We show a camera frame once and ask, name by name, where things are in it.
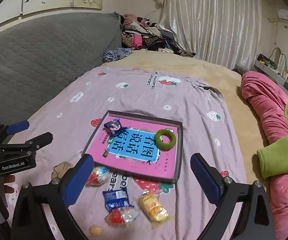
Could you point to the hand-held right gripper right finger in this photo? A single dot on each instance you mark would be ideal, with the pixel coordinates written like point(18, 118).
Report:
point(206, 180)

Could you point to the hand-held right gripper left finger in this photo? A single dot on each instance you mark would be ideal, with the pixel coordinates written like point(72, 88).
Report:
point(78, 180)

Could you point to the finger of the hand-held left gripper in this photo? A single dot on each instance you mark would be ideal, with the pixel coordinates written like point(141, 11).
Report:
point(17, 127)
point(40, 140)

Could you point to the toy egg blue top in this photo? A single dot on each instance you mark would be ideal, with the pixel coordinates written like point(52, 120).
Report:
point(98, 177)

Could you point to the brown lump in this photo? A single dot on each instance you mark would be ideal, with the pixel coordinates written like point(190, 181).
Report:
point(61, 168)

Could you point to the pink shallow box tray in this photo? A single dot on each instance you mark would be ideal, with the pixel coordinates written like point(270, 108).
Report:
point(179, 155)

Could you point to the red toy egg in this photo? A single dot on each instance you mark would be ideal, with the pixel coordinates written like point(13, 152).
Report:
point(116, 217)

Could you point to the small peach ball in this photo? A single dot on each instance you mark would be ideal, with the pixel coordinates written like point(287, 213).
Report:
point(95, 230)

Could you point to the blue snack packet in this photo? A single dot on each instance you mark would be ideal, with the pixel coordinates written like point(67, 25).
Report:
point(116, 198)

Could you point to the pink picture book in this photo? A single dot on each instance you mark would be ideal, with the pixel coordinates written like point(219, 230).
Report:
point(124, 163)

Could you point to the yellow snack packet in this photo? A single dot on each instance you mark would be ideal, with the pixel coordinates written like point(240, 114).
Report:
point(152, 206)

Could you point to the small blue candy wrapper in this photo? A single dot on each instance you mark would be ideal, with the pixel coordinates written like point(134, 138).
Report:
point(112, 126)

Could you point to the grey quilted headboard cover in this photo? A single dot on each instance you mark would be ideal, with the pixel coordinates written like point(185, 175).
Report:
point(33, 55)

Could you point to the green fleece garment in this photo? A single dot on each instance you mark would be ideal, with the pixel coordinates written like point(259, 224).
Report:
point(281, 155)

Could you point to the purple strawberry printed blanket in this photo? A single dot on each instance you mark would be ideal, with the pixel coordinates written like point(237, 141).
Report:
point(159, 97)

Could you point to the pink quilt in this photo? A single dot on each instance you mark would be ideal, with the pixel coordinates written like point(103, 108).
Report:
point(266, 105)

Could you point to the blue patterned cloth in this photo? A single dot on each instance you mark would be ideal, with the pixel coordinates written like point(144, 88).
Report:
point(116, 55)

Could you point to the grey cloth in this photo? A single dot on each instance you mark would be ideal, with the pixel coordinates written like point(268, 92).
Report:
point(239, 70)

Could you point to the beige bed sheet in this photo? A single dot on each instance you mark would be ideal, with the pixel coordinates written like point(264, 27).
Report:
point(184, 65)

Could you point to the grey dresser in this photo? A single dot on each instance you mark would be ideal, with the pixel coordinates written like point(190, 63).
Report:
point(271, 73)

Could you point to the arched vanity mirror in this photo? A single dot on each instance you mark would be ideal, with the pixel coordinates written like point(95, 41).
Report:
point(281, 60)

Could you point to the pile of clothes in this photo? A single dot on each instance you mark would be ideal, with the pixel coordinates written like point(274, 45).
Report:
point(144, 35)

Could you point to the white pleated curtain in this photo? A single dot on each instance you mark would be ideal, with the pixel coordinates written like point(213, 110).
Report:
point(209, 17)

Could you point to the white air conditioner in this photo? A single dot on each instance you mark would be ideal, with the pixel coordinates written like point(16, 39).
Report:
point(287, 16)

